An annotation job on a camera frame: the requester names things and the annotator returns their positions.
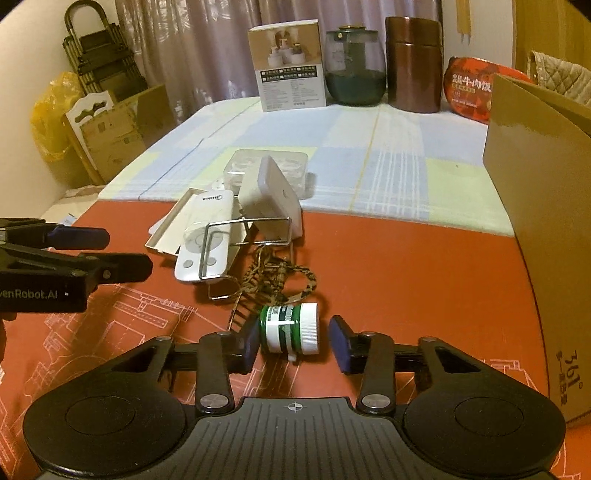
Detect white remote control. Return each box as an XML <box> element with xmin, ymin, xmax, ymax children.
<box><xmin>174</xmin><ymin>193</ymin><xmax>233</xmax><ymax>284</ymax></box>

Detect pastel checked bed sheet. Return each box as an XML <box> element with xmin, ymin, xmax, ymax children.
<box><xmin>96</xmin><ymin>95</ymin><xmax>516</xmax><ymax>237</ymax></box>

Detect mauve curtain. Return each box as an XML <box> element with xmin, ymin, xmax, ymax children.
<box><xmin>113</xmin><ymin>0</ymin><xmax>445</xmax><ymax>126</ymax></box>

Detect white product box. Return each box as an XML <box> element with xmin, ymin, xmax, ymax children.
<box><xmin>247</xmin><ymin>19</ymin><xmax>329</xmax><ymax>113</ymax></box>

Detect white cutout cardboard piece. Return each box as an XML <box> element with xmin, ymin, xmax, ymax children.
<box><xmin>64</xmin><ymin>90</ymin><xmax>117</xmax><ymax>140</ymax></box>

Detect wooden headboard panel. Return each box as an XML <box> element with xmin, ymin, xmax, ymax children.
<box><xmin>455</xmin><ymin>0</ymin><xmax>591</xmax><ymax>75</ymax></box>

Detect braided patterned cord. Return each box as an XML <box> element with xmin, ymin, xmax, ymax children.
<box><xmin>241</xmin><ymin>244</ymin><xmax>319</xmax><ymax>315</ymax></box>

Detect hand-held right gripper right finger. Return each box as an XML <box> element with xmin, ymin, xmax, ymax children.
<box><xmin>328</xmin><ymin>315</ymin><xmax>483</xmax><ymax>416</ymax></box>

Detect green and white bottle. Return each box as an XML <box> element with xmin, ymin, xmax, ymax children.
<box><xmin>257</xmin><ymin>302</ymin><xmax>321</xmax><ymax>362</ymax></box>

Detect beige quilted cushion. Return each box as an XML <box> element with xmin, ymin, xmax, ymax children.
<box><xmin>526</xmin><ymin>50</ymin><xmax>591</xmax><ymax>86</ymax></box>

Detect dark green glass jar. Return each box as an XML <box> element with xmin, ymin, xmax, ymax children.
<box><xmin>324</xmin><ymin>25</ymin><xmax>387</xmax><ymax>106</ymax></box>

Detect brown cylindrical canister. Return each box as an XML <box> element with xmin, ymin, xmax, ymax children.
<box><xmin>384</xmin><ymin>16</ymin><xmax>444</xmax><ymax>114</ymax></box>

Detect brown cardboard box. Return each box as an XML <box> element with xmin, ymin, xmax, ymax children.
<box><xmin>482</xmin><ymin>73</ymin><xmax>591</xmax><ymax>429</ymax></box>

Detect metal wire rack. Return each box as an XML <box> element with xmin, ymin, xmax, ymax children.
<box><xmin>198</xmin><ymin>216</ymin><xmax>297</xmax><ymax>302</ymax></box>

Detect yellow plastic bag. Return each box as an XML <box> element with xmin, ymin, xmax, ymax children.
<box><xmin>30</xmin><ymin>71</ymin><xmax>86</xmax><ymax>163</ymax></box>

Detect clear plastic container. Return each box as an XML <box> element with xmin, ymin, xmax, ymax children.
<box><xmin>222</xmin><ymin>148</ymin><xmax>309</xmax><ymax>200</ymax></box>

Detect red printed mat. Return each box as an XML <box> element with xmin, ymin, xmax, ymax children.
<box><xmin>0</xmin><ymin>199</ymin><xmax>570</xmax><ymax>418</ymax></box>

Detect white rounded box device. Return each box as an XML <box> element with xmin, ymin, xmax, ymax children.
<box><xmin>238</xmin><ymin>155</ymin><xmax>306</xmax><ymax>243</ymax></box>

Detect folded metal cart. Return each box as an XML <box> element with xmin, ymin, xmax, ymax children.
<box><xmin>62</xmin><ymin>0</ymin><xmax>149</xmax><ymax>101</ymax></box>

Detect white shallow box tray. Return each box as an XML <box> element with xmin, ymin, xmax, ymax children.
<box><xmin>144</xmin><ymin>187</ymin><xmax>251</xmax><ymax>259</ymax></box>

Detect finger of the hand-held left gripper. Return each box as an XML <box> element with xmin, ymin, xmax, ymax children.
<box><xmin>0</xmin><ymin>216</ymin><xmax>112</xmax><ymax>251</ymax></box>
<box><xmin>0</xmin><ymin>244</ymin><xmax>154</xmax><ymax>289</ymax></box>

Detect flattened cardboard boxes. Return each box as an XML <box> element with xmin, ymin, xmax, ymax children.
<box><xmin>79</xmin><ymin>83</ymin><xmax>179</xmax><ymax>186</ymax></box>

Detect red instant meal bowl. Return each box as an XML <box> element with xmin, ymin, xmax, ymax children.
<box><xmin>442</xmin><ymin>55</ymin><xmax>539</xmax><ymax>124</ymax></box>

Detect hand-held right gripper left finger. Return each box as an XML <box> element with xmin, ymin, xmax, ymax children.
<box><xmin>108</xmin><ymin>318</ymin><xmax>262</xmax><ymax>416</ymax></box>

